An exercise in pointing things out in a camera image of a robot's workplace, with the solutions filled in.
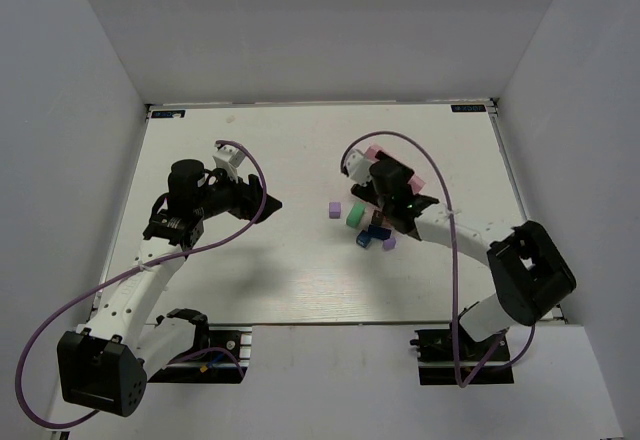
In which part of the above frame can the pink plastic box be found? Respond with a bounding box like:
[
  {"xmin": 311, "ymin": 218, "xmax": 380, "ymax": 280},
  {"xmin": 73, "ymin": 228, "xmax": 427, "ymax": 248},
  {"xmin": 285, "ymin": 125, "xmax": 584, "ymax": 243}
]
[{"xmin": 365, "ymin": 144, "xmax": 425, "ymax": 199}]

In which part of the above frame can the brown cube block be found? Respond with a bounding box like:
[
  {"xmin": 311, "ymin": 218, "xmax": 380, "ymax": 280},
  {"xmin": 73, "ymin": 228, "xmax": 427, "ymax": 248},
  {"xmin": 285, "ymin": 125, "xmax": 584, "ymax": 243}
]
[{"xmin": 370, "ymin": 211, "xmax": 385, "ymax": 226}]

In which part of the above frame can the green rectangular block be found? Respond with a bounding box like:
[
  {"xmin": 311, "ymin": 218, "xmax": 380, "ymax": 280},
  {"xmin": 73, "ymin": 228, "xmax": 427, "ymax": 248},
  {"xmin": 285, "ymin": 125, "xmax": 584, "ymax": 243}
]
[{"xmin": 345, "ymin": 203, "xmax": 366, "ymax": 228}]

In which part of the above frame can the purple cube block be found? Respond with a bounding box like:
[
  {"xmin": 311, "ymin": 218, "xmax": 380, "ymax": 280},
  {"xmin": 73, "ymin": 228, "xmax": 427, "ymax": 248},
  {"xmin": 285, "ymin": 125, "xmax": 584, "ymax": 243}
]
[{"xmin": 328, "ymin": 202, "xmax": 342, "ymax": 219}]

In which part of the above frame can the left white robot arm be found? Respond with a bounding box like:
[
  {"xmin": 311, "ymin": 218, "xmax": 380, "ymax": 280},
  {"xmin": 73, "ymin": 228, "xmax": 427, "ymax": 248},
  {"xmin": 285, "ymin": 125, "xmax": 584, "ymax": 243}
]
[{"xmin": 57, "ymin": 159, "xmax": 282, "ymax": 417}]

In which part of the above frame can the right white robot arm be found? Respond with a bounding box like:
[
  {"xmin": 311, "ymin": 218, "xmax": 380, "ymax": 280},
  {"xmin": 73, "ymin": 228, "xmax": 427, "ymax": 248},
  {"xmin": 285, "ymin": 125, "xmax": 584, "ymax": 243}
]
[{"xmin": 342, "ymin": 152, "xmax": 577, "ymax": 343}]

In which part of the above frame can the blue rectangular block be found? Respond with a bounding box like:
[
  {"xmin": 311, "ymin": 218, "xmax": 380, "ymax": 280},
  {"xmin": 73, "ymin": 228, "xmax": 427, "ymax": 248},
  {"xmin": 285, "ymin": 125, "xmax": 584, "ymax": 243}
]
[{"xmin": 367, "ymin": 224, "xmax": 392, "ymax": 241}]

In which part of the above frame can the blue cube block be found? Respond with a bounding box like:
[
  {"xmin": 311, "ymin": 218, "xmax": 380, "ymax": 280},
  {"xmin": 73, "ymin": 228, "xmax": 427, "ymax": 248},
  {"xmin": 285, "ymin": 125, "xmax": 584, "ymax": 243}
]
[{"xmin": 356, "ymin": 230, "xmax": 372, "ymax": 249}]

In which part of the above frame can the small purple block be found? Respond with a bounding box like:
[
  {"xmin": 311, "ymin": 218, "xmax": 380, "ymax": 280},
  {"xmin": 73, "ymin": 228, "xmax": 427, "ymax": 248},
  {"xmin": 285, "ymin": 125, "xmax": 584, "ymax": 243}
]
[{"xmin": 382, "ymin": 237, "xmax": 397, "ymax": 251}]

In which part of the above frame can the left blue table label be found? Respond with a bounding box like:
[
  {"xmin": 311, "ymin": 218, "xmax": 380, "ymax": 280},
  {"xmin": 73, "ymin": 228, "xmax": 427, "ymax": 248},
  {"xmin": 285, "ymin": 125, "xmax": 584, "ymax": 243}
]
[{"xmin": 151, "ymin": 110, "xmax": 186, "ymax": 119}]

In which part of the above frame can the blue table label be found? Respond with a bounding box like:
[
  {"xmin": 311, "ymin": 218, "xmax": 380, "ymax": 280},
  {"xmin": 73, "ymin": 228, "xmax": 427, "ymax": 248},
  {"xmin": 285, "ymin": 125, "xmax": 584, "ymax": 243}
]
[
  {"xmin": 451, "ymin": 104, "xmax": 486, "ymax": 113},
  {"xmin": 151, "ymin": 110, "xmax": 186, "ymax": 119}
]

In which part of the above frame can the right blue table label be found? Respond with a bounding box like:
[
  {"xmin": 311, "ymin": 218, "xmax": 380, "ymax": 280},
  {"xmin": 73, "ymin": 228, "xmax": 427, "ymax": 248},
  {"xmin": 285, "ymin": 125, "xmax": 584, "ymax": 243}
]
[{"xmin": 451, "ymin": 104, "xmax": 486, "ymax": 113}]

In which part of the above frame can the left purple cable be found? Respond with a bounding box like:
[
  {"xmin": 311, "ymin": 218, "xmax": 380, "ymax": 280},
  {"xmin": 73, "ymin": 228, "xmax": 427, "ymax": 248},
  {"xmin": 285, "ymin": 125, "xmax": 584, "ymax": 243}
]
[{"xmin": 14, "ymin": 139, "xmax": 266, "ymax": 429}]

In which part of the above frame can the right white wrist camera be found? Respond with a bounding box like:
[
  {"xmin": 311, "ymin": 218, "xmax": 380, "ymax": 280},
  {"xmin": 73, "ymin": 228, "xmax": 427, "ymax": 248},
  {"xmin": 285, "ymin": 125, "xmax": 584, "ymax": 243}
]
[{"xmin": 344, "ymin": 149, "xmax": 373, "ymax": 185}]

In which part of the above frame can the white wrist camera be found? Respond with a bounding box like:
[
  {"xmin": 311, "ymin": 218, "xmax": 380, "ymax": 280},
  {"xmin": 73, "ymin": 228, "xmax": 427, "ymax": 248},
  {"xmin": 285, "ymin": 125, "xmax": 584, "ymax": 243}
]
[
  {"xmin": 344, "ymin": 149, "xmax": 373, "ymax": 185},
  {"xmin": 212, "ymin": 142, "xmax": 246, "ymax": 182}
]

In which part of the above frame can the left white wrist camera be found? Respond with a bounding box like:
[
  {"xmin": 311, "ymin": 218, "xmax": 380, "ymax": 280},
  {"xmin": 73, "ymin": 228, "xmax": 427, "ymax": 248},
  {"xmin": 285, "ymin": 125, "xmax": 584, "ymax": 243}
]
[{"xmin": 212, "ymin": 142, "xmax": 246, "ymax": 182}]

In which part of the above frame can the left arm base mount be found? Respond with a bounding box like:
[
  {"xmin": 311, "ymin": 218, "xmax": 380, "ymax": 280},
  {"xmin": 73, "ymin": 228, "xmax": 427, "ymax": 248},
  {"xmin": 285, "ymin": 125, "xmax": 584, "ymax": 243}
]
[{"xmin": 149, "ymin": 325, "xmax": 253, "ymax": 385}]

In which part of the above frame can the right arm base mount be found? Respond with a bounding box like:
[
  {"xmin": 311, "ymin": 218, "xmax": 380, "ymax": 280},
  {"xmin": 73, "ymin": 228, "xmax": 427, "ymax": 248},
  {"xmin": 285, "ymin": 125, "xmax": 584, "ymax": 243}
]
[{"xmin": 409, "ymin": 327, "xmax": 514, "ymax": 386}]

